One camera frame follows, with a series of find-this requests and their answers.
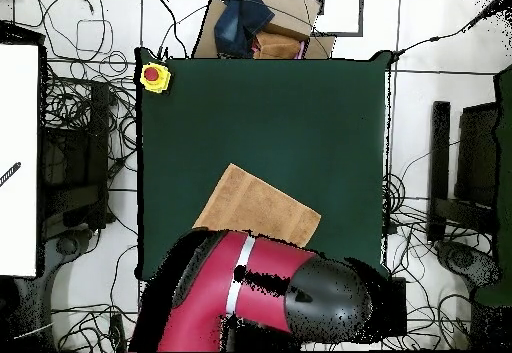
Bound brown cardboard box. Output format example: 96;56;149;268
191;0;337;60

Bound black striped rod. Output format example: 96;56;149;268
0;161;22;188

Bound green cloth covered furniture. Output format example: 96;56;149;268
474;64;512;307

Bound white panel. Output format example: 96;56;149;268
0;43;40;278

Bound black caster base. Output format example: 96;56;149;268
435;240;503;290
43;228;95;282

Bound black equipment stand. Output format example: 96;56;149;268
39;80;111;234

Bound tan terry towel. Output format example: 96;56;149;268
191;162;323;248

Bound dark green table cloth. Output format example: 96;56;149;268
134;47;393;283

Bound folded brown towel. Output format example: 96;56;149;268
253;31;303;60

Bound blue denim jeans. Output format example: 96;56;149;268
213;0;276;58

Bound thick black cable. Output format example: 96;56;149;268
389;0;512;64

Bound yellow emergency stop button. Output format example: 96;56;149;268
139;62;172;94

